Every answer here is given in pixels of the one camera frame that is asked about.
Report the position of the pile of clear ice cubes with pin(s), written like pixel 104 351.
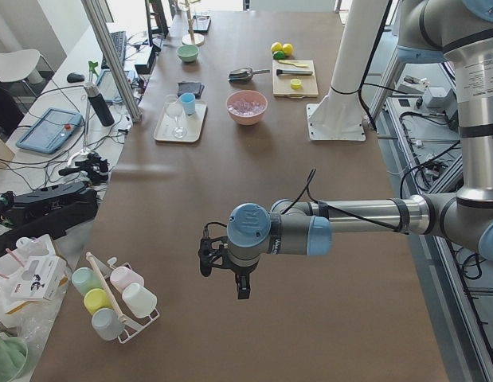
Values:
pixel 246 108

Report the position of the mint green bowl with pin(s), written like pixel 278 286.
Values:
pixel 187 53

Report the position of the green lime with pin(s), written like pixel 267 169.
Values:
pixel 278 55

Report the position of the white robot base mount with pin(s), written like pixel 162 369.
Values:
pixel 339 115

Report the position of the bamboo cutting board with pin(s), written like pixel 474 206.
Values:
pixel 281 84

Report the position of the grey folded cloth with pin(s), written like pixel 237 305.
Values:
pixel 196 88

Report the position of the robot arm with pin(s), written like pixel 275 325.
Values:
pixel 460 32

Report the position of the yellow plastic knife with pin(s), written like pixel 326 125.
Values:
pixel 292 63

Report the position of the light blue cup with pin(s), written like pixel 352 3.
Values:
pixel 187 101

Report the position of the yellow lemon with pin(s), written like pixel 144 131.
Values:
pixel 287 49
pixel 276 47

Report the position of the half lemon slice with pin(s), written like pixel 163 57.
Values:
pixel 296 83

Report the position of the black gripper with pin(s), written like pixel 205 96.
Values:
pixel 240 270

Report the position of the black keyboard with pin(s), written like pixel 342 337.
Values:
pixel 119 42

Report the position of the black computer mouse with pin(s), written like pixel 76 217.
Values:
pixel 74 77

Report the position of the black glass tray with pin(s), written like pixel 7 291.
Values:
pixel 201 23

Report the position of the clear wine glass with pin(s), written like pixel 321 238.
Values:
pixel 174 110

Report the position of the yellow lemon upper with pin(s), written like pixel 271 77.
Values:
pixel 276 47

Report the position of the white cup in rack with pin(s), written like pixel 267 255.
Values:
pixel 140 301

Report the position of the white cup rack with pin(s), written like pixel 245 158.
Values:
pixel 116 323

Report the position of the yellow lemon lower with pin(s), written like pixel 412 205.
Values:
pixel 287 49

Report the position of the black water bottle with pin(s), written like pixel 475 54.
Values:
pixel 99 104

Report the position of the blue teach pendant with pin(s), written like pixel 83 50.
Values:
pixel 51 131
pixel 106 84

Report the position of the pink bowl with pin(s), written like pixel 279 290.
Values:
pixel 248 95

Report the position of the wooden mug tree stand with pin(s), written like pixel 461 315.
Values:
pixel 191 38

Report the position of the stainless steel ice scoop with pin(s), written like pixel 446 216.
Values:
pixel 245 74

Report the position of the cream serving tray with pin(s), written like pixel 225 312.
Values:
pixel 193 124

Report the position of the steel muddler black tip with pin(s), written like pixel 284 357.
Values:
pixel 287 72

